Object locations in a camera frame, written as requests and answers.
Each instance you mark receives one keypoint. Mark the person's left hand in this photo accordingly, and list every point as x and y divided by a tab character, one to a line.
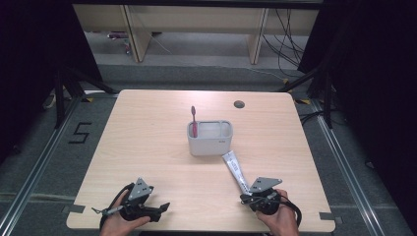
116	226

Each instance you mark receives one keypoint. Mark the grey table grommet hole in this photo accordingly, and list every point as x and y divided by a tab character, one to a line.
239	104

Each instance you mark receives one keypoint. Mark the pink toothbrush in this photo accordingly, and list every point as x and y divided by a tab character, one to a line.
194	123

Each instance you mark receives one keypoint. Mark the person's right hand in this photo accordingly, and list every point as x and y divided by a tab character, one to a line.
282	223

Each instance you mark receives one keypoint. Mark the aluminium floor rail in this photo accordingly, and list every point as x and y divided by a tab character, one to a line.
347	170
36	167

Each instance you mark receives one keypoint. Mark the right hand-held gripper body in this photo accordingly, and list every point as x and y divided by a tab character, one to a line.
267	201

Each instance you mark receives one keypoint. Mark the grey plastic organizer container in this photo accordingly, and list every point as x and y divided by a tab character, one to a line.
209	146

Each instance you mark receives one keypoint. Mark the white toothpaste tube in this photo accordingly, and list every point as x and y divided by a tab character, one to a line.
235	168

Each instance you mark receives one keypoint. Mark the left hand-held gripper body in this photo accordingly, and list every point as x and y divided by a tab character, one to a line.
139	193

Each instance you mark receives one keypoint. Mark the black curtain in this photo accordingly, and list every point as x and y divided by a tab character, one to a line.
377	82
29	65

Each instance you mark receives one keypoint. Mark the yellow black floor tape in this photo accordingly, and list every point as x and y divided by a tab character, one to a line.
303	101
88	99

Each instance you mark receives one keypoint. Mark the black metal stand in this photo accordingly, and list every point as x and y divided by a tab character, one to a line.
67	88
323	91

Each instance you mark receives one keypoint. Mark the beige wooden desk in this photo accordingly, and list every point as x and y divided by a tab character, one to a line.
196	18

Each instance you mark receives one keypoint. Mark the grey tape piece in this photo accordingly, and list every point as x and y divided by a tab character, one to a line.
329	217
73	208

